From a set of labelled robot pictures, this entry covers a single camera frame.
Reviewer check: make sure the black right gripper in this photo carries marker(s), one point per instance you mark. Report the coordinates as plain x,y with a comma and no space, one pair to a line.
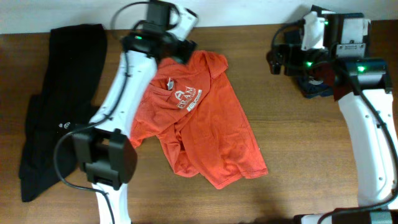
291,51

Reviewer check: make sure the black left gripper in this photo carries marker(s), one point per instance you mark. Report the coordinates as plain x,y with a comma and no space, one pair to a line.
181,50

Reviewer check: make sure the red orange t-shirt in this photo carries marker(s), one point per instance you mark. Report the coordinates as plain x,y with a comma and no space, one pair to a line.
194,112

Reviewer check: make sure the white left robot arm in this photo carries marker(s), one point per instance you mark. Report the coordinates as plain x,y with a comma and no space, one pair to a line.
103,149

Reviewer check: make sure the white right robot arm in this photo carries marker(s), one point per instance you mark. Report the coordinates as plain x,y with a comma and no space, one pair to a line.
329,51

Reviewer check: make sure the navy blue folded garment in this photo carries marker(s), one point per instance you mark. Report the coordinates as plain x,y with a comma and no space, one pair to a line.
310,91

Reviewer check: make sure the black garment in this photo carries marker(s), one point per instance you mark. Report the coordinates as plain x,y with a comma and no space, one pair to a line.
76,59

